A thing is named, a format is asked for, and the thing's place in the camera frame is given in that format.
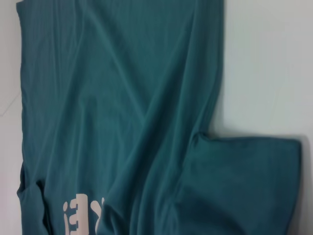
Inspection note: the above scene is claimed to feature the teal t-shirt with beige print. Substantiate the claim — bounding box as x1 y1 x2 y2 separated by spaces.
16 0 313 235

